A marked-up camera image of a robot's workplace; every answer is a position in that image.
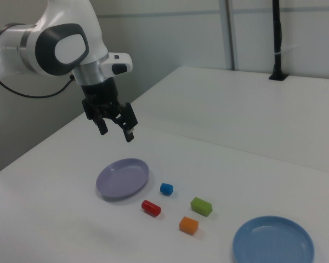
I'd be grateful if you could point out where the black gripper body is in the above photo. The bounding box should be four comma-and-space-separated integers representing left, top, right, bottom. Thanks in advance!
81, 78, 121, 121

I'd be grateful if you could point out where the blue block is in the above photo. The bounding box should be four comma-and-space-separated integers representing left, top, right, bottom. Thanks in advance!
160, 182, 174, 197

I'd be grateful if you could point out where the red cylinder block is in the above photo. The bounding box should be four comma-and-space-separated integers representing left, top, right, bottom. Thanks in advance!
141, 199, 162, 218

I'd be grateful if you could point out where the green block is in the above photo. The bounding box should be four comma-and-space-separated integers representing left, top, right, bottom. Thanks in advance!
190, 196, 213, 218

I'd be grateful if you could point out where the orange block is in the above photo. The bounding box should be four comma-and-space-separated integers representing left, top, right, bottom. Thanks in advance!
179, 216, 200, 236

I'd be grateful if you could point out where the purple plate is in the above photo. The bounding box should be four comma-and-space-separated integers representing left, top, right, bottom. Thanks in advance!
95, 158, 150, 203

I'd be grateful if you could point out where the black stand pole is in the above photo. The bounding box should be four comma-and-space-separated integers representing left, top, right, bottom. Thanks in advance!
268, 0, 289, 81

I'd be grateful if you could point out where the blue plate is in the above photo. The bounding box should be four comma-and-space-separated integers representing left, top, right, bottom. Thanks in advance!
232, 215, 316, 263

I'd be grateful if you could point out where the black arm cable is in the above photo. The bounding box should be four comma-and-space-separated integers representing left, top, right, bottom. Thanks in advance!
0, 74, 75, 200

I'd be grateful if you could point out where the grey partition post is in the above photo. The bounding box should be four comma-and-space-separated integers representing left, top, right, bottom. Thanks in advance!
224, 0, 239, 71

